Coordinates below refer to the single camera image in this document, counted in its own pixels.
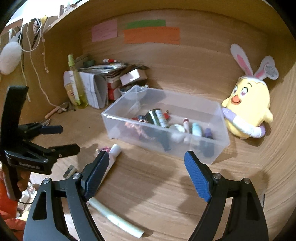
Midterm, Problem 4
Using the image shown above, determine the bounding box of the orange sticky note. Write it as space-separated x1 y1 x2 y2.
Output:
123 27 180 44

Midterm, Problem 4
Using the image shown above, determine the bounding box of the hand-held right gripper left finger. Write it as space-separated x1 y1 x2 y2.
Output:
23 150 110 241

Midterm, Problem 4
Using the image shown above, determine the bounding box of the small white bottle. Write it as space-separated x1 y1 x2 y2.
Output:
155 110 169 128

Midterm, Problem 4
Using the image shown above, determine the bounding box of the pale green white tube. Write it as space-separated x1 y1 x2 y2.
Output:
89 198 145 239

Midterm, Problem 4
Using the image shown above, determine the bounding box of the white fluffy pompom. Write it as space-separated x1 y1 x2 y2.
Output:
0 42 22 75

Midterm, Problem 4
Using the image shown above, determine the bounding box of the person's left hand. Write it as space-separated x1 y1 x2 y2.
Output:
17 171 30 192

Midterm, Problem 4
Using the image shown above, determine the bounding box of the patterned hanging strap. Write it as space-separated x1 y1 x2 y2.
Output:
31 18 42 49

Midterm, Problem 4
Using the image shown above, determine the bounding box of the grey metal block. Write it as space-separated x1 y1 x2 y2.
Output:
63 165 78 179

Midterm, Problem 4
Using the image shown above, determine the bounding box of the black plastic object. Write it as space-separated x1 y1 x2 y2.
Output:
157 130 173 151

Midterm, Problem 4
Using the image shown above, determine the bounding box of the red white carton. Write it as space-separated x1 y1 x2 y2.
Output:
107 82 121 101

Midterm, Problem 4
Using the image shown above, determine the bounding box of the green sticky note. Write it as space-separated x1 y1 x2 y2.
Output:
122 20 166 29

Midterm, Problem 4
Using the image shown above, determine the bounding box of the small cardboard box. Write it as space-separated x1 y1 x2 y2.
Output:
120 68 147 87

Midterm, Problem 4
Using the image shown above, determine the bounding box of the light teal bottle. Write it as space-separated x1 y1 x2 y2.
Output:
191 123 202 137

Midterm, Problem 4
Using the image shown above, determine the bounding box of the orange cloth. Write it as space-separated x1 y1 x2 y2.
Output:
0 171 31 232

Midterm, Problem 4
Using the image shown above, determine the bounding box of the stack of papers and books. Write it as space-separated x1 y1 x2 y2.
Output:
77 54 148 109

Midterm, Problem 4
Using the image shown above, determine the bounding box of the white tape roll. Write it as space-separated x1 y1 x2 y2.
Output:
170 124 185 142

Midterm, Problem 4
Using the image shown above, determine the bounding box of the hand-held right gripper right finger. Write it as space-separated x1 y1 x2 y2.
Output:
184 151 270 241

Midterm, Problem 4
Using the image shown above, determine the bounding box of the clear plastic box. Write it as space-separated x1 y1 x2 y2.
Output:
101 85 230 165

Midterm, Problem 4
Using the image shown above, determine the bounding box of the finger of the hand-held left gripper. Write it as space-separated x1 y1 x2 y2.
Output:
20 123 63 140
47 144 80 160

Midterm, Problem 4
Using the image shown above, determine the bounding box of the pink sticky note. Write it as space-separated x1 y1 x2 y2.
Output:
91 19 118 42

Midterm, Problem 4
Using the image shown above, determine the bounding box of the wooden handled tool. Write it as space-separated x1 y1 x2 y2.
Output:
44 102 70 118

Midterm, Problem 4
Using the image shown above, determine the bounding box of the red packet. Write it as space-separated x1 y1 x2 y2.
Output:
125 115 155 141

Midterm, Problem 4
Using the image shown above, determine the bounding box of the white lip balm stick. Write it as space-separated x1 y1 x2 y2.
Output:
183 118 190 143

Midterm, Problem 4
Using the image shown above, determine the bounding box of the green tin can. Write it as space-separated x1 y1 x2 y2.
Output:
146 109 162 126

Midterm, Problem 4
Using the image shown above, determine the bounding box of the yellow chick plush toy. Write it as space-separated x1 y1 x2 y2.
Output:
221 44 279 139

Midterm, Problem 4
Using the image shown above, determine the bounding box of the yellow green bottle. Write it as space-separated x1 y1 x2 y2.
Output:
68 54 88 109

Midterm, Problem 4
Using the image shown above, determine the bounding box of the white cord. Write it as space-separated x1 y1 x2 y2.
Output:
20 16 62 108

